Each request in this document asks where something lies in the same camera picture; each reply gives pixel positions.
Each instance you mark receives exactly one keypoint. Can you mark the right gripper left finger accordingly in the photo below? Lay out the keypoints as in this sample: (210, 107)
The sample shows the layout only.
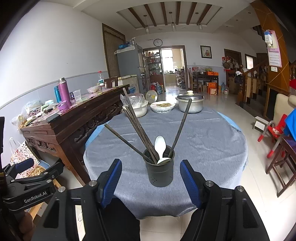
(95, 196)

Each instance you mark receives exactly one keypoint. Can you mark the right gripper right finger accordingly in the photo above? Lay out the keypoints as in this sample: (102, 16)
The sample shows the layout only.
(204, 221)

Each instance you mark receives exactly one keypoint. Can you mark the dark grey utensil holder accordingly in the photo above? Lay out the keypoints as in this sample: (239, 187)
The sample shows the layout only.
(161, 175)

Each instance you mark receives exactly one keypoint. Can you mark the dark wooden chopstick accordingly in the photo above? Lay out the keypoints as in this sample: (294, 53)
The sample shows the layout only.
(141, 133)
(129, 104)
(127, 143)
(180, 127)

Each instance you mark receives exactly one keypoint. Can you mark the white ceramic spoon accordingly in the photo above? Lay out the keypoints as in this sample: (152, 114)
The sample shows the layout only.
(160, 147)

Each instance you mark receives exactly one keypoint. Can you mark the person's left hand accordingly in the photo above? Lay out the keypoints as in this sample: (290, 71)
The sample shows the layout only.
(26, 225)

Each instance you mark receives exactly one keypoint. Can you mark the dark carved wooden sideboard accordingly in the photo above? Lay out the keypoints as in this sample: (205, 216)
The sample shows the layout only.
(64, 135)

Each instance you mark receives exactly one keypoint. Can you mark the dark wooden chair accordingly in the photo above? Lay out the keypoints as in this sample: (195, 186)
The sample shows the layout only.
(284, 156)

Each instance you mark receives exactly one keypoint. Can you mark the small white step stool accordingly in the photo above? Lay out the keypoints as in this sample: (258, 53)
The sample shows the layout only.
(260, 123)

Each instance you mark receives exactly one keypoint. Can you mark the red plastic child chair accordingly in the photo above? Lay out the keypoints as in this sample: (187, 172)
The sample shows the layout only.
(276, 131)

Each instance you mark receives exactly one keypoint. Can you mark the purple thermos bottle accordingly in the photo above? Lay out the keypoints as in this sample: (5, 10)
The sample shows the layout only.
(64, 94)

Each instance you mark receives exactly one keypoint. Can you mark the wrapped bowl of food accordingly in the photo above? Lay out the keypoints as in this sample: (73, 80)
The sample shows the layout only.
(162, 106)

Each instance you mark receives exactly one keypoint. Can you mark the blue bottle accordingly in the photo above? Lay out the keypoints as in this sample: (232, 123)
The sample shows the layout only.
(57, 94)

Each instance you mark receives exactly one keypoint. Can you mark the clear plastic cup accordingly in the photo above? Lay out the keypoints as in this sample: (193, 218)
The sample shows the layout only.
(77, 95)

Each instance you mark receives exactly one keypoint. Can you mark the white bowl with plastic bag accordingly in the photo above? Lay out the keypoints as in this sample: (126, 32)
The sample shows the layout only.
(139, 104)

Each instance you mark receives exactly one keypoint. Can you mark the blue cloth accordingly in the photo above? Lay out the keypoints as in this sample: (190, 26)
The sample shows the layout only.
(290, 128)

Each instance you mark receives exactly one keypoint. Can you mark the clear plastic water bottle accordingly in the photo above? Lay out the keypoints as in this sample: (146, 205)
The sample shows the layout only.
(100, 78)

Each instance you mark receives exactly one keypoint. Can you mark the white electric fan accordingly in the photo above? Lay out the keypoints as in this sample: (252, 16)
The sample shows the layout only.
(151, 96)

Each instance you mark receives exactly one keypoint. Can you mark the wooden stair railing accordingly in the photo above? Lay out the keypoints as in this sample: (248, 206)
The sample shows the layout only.
(251, 82)

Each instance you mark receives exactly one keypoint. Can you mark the dark dining table far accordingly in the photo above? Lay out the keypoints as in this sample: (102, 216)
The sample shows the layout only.
(199, 80)

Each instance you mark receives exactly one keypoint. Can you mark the white chest freezer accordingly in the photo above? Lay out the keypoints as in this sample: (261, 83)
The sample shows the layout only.
(131, 80)

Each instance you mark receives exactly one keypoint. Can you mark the grey refrigerator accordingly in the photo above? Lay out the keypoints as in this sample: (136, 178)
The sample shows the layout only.
(131, 62)

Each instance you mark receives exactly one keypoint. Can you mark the framed wall picture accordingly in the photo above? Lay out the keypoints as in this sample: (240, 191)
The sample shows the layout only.
(206, 52)

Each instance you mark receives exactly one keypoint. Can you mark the wall calendar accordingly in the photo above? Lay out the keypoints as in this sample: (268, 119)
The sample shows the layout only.
(273, 48)

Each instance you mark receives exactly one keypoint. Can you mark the round wall clock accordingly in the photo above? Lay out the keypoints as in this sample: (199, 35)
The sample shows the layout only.
(158, 42)

